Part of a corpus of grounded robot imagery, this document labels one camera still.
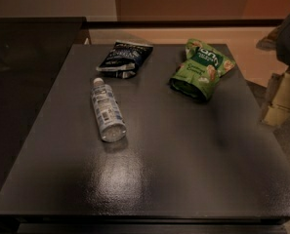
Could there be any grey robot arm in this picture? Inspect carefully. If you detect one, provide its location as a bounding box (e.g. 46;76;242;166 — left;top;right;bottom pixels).
256;14;290;126

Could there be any dark blue snack bag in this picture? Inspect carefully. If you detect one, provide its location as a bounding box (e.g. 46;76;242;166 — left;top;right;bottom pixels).
96;40;153;79

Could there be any green snack bag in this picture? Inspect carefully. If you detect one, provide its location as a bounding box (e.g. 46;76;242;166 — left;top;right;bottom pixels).
169;38;235;102

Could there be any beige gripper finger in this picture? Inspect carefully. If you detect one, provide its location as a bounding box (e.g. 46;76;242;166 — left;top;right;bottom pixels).
261;68;290;127

